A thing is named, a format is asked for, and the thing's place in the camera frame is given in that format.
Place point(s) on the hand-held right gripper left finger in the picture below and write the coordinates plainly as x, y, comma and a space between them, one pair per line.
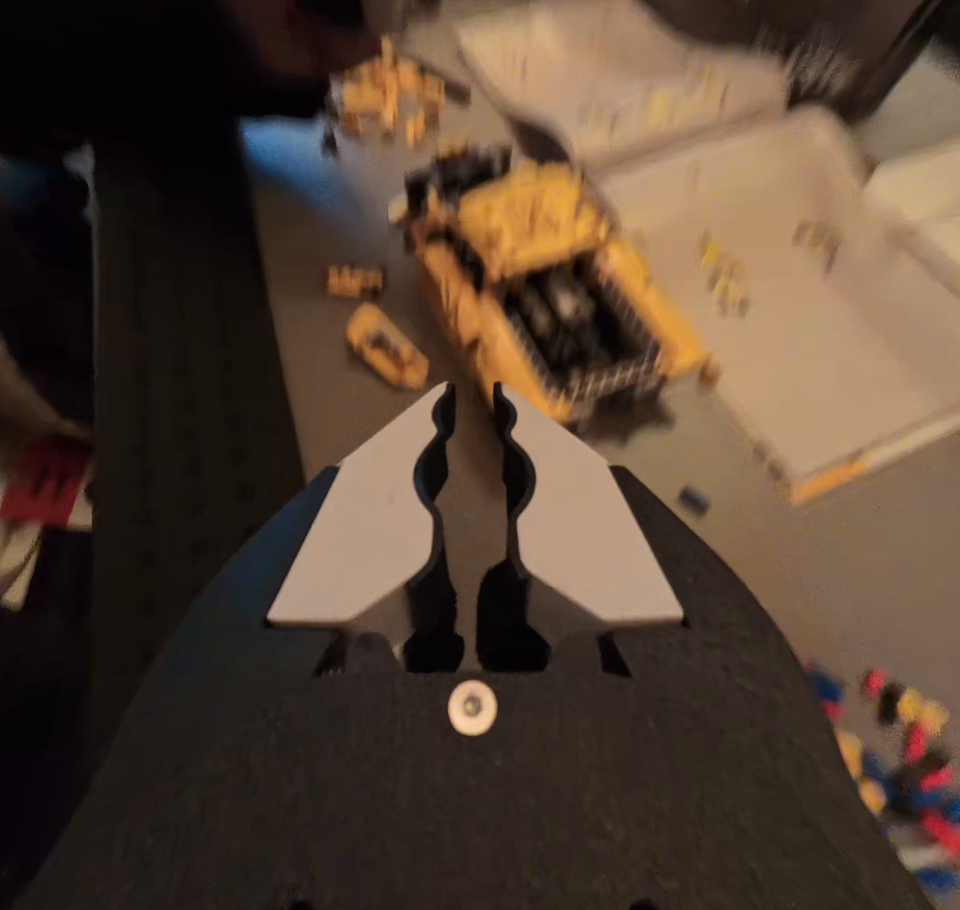
352, 542

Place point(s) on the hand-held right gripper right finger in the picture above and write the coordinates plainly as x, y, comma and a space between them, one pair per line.
592, 550

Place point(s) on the small yellow brick subassembly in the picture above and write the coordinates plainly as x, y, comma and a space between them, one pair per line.
386, 343

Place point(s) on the yellow brick link arm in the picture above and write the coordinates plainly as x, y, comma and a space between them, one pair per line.
354, 280

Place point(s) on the building instruction booklet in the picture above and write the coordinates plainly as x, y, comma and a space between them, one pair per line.
750, 325

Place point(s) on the yellow brick car model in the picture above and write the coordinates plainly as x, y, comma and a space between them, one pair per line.
525, 249

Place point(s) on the pile of coloured brick pins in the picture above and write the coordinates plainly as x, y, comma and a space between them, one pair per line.
915, 767

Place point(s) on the grey desk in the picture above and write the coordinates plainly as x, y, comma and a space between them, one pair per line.
720, 587

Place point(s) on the red printed label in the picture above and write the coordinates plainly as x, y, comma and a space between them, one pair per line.
45, 482

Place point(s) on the pile of yellow brick pieces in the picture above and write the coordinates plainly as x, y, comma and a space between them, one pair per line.
390, 96

